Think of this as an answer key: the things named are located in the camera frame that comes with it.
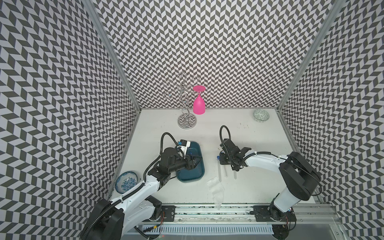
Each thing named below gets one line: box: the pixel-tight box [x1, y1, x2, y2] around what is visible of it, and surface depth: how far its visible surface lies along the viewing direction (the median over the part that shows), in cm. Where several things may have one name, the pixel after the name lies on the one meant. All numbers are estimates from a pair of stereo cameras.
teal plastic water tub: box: [176, 141, 205, 183], surface depth 84 cm
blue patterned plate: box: [115, 171, 138, 194], surface depth 82 cm
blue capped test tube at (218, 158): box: [216, 155, 222, 183], surface depth 88 cm
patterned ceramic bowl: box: [253, 109, 270, 123], surface depth 113 cm
